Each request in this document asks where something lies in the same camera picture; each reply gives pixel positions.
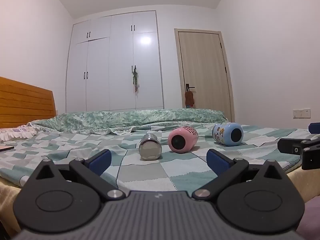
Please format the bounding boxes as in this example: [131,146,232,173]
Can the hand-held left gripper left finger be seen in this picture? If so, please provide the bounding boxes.
[29,149,126,201]

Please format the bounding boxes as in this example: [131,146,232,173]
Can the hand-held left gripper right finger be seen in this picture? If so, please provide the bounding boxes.
[192,149,291,202]

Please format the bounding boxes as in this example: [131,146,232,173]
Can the blue cartoon print cup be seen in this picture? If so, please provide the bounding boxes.
[212,122,244,147]

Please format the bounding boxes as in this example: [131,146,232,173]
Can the pink cup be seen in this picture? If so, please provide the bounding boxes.
[168,127,199,154]

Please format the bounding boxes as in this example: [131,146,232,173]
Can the stainless steel cup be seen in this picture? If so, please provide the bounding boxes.
[139,134,163,161]

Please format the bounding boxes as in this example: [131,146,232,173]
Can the green checkered bed sheet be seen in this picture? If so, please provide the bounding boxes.
[0,122,311,193]

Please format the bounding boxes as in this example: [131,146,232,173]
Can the yellow mattress cover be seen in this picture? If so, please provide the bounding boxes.
[0,154,320,233]

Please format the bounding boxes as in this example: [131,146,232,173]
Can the green floral quilt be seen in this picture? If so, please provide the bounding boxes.
[28,108,228,135]

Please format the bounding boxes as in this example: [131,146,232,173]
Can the purple cloth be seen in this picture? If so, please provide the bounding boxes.
[297,197,320,240]

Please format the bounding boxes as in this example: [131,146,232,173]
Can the green hanging ornament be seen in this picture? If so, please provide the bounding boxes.
[132,66,140,97]

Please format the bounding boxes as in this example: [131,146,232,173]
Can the frilled floral pillow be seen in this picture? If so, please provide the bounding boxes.
[0,126,39,141]

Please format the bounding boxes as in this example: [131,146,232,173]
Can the orange wooden headboard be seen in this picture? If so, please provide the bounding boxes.
[0,77,56,129]

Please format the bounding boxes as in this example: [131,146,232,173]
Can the light wooden door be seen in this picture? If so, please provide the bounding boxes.
[174,28,235,122]

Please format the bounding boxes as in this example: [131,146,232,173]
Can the white wardrobe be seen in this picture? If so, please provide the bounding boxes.
[65,10,164,113]

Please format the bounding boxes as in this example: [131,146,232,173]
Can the white wall socket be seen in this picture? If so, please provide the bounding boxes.
[293,108,311,119]

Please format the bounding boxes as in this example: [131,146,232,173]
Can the brown bag on handle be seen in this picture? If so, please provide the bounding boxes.
[185,90,195,109]

